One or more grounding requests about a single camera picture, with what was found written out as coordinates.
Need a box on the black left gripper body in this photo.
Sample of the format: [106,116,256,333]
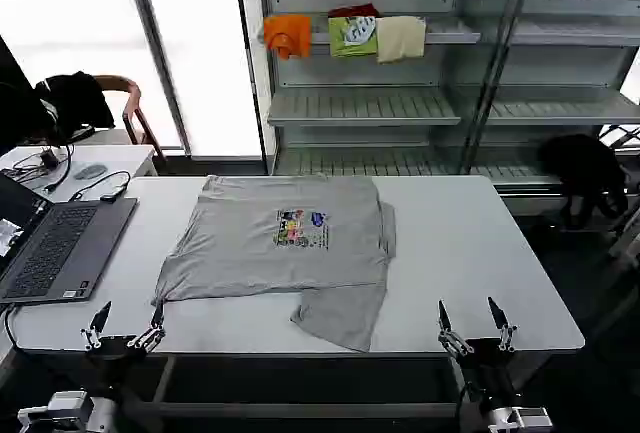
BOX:
[83,334,151,397]

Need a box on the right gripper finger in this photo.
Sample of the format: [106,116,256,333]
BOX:
[436,299,475,354]
[486,295,520,353]

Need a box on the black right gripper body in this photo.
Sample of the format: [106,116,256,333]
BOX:
[460,336,522,410]

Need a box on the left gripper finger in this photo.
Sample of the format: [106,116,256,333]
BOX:
[126,301,167,352]
[81,300,113,351]

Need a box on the grey printed t-shirt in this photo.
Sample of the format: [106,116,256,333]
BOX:
[150,174,398,353]

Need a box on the dark grey laptop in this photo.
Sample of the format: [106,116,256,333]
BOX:
[0,172,139,303]

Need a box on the grey computer mouse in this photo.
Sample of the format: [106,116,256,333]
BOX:
[74,164,107,181]

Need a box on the white side desk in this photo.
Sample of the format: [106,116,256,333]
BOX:
[0,144,159,204]

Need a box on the black bag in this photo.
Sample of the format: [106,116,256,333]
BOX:
[537,133,630,230]

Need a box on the brown wooden chair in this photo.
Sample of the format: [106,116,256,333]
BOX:
[92,75,169,162]

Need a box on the black jacket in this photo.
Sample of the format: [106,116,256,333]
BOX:
[33,71,116,143]

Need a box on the black monitor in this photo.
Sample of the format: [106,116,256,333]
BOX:
[0,35,39,154]

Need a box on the grey metal shelf rack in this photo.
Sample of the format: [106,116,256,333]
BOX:
[232,0,640,214]

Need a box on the black laptop power cable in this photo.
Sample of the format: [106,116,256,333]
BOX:
[3,302,24,352]

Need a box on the black dongle with cable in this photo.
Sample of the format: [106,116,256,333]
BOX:
[69,169,132,203]

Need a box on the black adapter cable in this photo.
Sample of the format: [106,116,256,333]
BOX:
[0,141,76,195]

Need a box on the grey metal table frame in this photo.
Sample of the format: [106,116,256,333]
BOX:
[149,352,474,420]

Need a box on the grey window frame post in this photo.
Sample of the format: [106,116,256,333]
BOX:
[119,0,194,157]

